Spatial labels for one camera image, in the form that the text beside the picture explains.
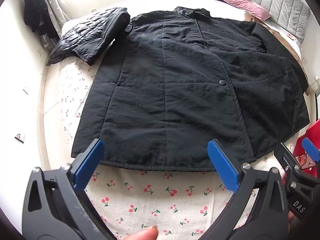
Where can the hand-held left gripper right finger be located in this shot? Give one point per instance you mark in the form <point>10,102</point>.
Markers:
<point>222,165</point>

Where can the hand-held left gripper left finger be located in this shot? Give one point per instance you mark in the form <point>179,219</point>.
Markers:
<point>90,161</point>

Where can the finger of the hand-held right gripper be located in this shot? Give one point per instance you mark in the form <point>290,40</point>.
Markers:
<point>287,155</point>
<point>311,150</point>

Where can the black padded jacket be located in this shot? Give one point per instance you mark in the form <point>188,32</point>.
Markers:
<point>175,80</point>

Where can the dark hanging clothes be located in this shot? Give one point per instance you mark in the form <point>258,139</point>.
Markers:
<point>35,10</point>

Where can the person's right hand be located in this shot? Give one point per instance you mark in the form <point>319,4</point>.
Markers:
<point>291,220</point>

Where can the person's left hand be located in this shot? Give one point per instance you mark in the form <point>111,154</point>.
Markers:
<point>142,233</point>

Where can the red plastic stool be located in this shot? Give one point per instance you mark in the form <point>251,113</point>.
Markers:
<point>312,132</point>

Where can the cherry print bed sheet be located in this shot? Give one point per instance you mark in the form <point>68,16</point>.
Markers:
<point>162,205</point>

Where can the brown garment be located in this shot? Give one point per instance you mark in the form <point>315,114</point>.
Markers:
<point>285,42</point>

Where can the black quilted down jacket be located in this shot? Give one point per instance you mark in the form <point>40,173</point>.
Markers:
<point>85,35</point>

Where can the grey quilted headboard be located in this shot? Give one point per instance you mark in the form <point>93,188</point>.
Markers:
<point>282,2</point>

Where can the grey lace curtain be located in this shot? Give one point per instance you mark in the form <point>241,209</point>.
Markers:
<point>53,0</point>

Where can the bed with pale sheet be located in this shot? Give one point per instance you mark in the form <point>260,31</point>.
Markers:
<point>150,2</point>

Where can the wall plate with picture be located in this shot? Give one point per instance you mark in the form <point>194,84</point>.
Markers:
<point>19,138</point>

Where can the white wall switch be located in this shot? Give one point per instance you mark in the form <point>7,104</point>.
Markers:
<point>25,90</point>

